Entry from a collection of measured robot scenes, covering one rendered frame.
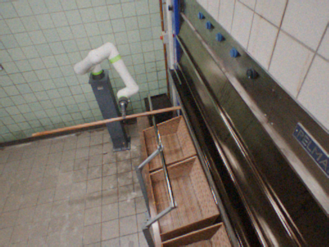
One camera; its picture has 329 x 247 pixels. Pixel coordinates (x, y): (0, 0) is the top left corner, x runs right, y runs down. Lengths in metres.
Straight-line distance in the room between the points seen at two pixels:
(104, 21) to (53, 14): 0.52
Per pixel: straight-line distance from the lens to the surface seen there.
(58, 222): 3.08
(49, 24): 2.97
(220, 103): 1.23
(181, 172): 2.23
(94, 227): 2.88
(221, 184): 1.29
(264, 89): 0.89
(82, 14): 2.87
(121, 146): 3.32
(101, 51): 2.12
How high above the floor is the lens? 2.53
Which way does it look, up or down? 44 degrees down
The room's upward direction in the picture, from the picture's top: 6 degrees counter-clockwise
